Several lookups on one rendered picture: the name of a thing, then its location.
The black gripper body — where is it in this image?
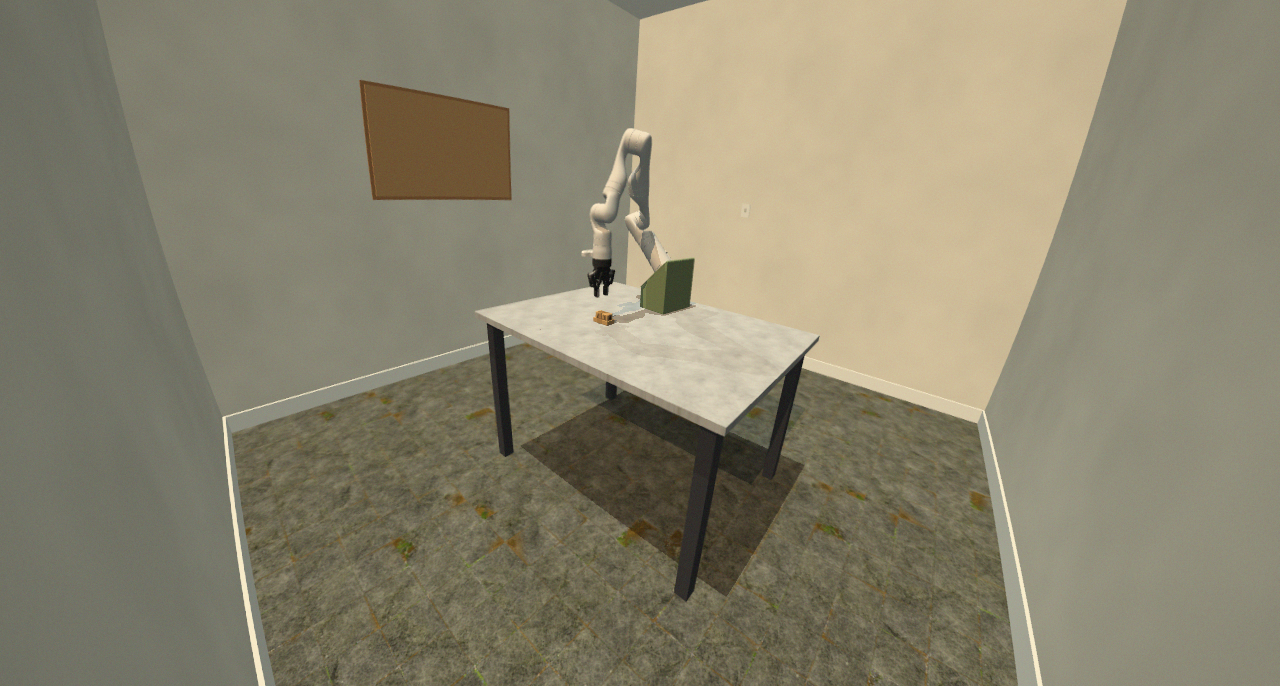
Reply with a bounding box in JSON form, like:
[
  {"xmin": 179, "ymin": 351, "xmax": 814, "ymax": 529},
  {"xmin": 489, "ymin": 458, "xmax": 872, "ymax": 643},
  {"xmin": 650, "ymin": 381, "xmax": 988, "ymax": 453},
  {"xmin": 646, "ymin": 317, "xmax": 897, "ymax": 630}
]
[{"xmin": 593, "ymin": 259, "xmax": 612, "ymax": 280}]

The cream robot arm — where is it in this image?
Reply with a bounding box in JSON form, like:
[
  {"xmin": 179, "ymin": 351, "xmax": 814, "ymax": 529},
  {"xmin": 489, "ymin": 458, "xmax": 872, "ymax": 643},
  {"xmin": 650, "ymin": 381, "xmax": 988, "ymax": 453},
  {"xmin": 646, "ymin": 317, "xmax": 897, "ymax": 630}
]
[{"xmin": 590, "ymin": 128, "xmax": 671, "ymax": 273}]

